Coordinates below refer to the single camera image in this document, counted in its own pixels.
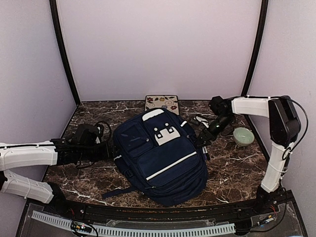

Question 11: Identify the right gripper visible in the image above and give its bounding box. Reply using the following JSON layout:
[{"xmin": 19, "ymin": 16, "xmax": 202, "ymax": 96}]
[{"xmin": 195, "ymin": 115, "xmax": 234, "ymax": 149}]

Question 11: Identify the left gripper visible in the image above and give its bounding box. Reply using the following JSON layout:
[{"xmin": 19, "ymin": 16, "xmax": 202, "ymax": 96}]
[{"xmin": 79, "ymin": 140, "xmax": 121, "ymax": 162}]

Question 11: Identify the navy blue student backpack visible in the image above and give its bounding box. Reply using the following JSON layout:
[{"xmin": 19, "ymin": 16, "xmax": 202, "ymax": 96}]
[{"xmin": 102, "ymin": 108, "xmax": 208, "ymax": 206}]

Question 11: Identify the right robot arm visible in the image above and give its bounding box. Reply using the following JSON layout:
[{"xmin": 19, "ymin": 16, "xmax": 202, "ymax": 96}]
[{"xmin": 195, "ymin": 95, "xmax": 302, "ymax": 214}]

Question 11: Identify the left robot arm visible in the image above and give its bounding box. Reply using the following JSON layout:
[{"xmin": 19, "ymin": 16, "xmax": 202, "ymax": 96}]
[{"xmin": 0, "ymin": 139, "xmax": 116, "ymax": 215}]

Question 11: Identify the white marker black cap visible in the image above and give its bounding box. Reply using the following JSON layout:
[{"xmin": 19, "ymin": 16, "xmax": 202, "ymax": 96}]
[{"xmin": 202, "ymin": 146, "xmax": 210, "ymax": 160}]

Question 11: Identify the green ceramic bowl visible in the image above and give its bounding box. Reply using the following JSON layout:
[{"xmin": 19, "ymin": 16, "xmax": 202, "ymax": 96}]
[{"xmin": 233, "ymin": 127, "xmax": 255, "ymax": 147}]

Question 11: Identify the floral pattern notebook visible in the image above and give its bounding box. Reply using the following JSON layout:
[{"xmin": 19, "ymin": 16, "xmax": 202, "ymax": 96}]
[{"xmin": 144, "ymin": 95, "xmax": 180, "ymax": 115}]

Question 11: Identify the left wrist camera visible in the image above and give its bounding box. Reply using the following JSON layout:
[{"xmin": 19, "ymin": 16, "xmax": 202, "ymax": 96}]
[{"xmin": 70, "ymin": 120, "xmax": 112, "ymax": 147}]

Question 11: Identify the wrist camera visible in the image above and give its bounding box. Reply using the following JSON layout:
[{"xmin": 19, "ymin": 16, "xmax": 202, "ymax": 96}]
[
  {"xmin": 70, "ymin": 120, "xmax": 112, "ymax": 147},
  {"xmin": 192, "ymin": 95, "xmax": 233, "ymax": 126}
]

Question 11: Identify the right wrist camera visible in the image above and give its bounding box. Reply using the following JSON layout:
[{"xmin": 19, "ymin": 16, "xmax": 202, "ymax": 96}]
[{"xmin": 192, "ymin": 95, "xmax": 233, "ymax": 126}]

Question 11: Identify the black front rail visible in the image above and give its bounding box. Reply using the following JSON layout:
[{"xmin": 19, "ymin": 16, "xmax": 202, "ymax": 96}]
[{"xmin": 20, "ymin": 190, "xmax": 296, "ymax": 225}]

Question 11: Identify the white slotted cable duct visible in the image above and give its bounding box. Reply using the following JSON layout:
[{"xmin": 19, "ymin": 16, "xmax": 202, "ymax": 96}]
[{"xmin": 31, "ymin": 211, "xmax": 236, "ymax": 237}]

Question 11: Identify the right black frame post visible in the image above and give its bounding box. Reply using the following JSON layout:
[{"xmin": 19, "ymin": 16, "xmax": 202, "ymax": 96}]
[{"xmin": 240, "ymin": 0, "xmax": 269, "ymax": 99}]

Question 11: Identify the black frame post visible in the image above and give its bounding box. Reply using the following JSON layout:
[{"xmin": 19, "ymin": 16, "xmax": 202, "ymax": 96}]
[
  {"xmin": 240, "ymin": 0, "xmax": 269, "ymax": 99},
  {"xmin": 49, "ymin": 0, "xmax": 81, "ymax": 107}
]

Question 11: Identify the left black frame post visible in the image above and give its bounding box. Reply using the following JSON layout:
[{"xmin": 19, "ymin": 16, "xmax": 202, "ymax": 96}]
[{"xmin": 49, "ymin": 0, "xmax": 81, "ymax": 107}]

